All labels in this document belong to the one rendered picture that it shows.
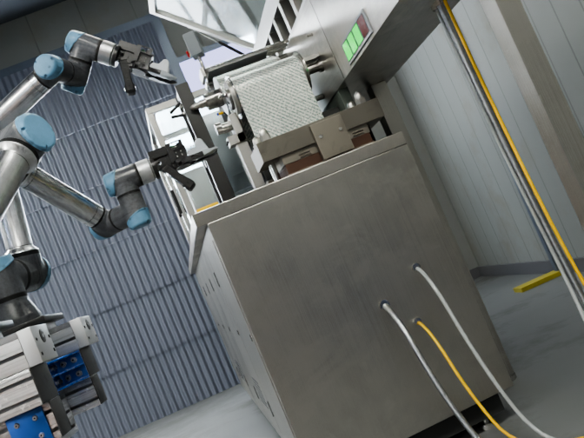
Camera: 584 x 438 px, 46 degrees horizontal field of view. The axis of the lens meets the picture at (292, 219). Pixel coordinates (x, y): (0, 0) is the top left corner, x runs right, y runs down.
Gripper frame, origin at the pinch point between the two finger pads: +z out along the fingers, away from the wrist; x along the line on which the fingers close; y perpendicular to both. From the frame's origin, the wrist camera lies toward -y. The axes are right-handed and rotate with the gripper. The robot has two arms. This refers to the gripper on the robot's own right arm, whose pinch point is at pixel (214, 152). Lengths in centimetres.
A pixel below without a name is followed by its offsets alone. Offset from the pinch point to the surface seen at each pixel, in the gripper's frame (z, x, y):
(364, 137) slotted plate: 41.1, -19.0, -15.9
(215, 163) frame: 3.0, 32.9, 2.4
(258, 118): 17.3, -0.5, 5.1
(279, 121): 23.3, -0.5, 1.9
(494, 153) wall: 187, 184, -27
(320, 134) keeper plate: 28.0, -22.1, -10.6
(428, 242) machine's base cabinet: 44, -26, -52
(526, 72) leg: 62, -77, -24
